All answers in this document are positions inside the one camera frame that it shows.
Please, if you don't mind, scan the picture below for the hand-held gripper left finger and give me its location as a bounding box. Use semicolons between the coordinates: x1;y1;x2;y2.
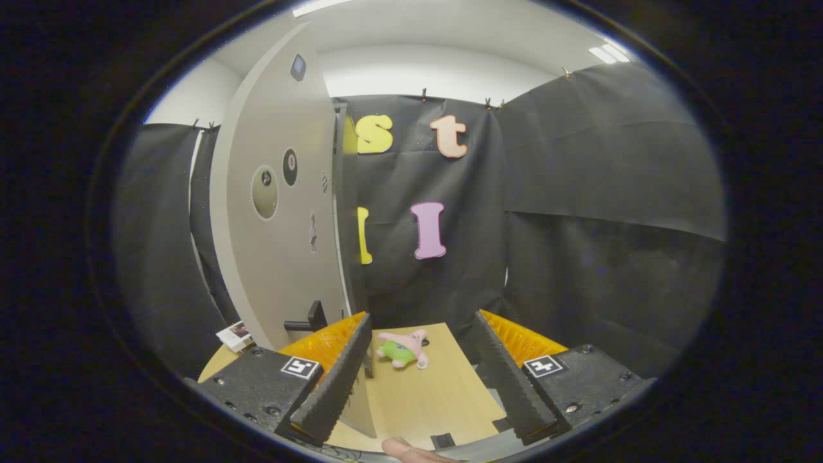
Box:
186;312;374;448

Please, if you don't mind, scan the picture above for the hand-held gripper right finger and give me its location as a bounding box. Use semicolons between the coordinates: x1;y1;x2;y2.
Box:
473;310;658;446

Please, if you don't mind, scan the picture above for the white book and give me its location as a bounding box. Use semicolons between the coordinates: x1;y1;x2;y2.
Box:
215;320;255;353

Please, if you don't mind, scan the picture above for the black backdrop cloth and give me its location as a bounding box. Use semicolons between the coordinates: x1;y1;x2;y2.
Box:
113;61;727;380

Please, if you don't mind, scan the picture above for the grey shoe cabinet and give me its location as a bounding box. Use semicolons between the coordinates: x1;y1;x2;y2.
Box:
331;102;375;380

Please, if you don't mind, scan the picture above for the pink green plush toy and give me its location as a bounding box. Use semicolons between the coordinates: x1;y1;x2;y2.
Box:
376;329;430;370

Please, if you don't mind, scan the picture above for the small ceiling light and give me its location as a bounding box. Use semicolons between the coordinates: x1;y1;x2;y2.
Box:
588;42;631;65

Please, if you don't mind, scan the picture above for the long ceiling light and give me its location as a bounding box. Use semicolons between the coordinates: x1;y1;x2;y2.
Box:
293;0;356;17

